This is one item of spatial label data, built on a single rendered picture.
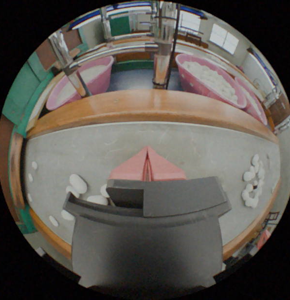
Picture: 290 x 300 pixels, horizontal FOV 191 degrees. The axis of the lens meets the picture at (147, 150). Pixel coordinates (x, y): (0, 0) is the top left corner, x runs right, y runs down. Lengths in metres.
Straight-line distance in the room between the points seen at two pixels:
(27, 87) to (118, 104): 0.55
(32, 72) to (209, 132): 0.74
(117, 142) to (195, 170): 0.12
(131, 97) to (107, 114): 0.04
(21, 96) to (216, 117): 0.69
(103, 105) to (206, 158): 0.18
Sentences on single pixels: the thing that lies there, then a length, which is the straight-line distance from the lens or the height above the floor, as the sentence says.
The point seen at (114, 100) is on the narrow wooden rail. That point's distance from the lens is 0.16.
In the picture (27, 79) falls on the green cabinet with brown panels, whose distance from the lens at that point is 0.63.
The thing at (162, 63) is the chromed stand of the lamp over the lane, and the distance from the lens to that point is 0.15.
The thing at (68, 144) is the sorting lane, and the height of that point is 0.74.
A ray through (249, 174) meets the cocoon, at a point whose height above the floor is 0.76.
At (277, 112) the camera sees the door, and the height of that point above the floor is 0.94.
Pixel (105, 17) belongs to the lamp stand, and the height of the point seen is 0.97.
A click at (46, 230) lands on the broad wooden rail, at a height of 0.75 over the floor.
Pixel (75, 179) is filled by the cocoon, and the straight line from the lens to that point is 0.16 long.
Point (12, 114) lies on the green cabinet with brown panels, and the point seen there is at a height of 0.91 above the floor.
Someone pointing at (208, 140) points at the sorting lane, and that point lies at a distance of 0.18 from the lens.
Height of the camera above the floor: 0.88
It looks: 76 degrees down
